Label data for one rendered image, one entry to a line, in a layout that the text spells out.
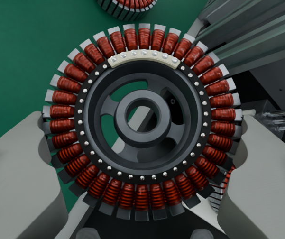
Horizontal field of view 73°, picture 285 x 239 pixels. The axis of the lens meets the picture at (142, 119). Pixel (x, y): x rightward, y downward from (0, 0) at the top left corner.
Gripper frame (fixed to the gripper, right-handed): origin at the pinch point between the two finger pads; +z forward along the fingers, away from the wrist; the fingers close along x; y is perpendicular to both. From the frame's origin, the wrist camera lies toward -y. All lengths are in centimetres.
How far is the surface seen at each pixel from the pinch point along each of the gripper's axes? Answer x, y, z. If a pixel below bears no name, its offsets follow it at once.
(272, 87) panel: 29.9, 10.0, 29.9
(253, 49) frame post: 11.5, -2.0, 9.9
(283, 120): 25.8, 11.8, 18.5
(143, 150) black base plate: 0.6, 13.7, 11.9
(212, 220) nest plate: 12.7, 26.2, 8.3
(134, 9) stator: -1.3, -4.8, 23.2
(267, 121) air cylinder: 23.4, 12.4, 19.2
